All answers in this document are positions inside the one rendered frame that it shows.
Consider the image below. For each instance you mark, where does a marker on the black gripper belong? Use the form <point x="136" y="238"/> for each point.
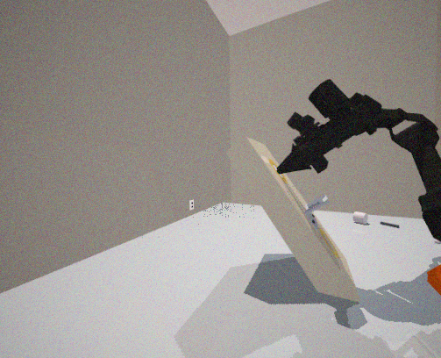
<point x="311" y="152"/>

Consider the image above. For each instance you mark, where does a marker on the white cylinder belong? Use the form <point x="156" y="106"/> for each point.
<point x="360" y="217"/>

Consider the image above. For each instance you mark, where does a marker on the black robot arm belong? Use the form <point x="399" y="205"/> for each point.
<point x="358" y="114"/>

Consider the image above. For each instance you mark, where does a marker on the beige flat panel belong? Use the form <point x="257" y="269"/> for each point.
<point x="317" y="253"/>

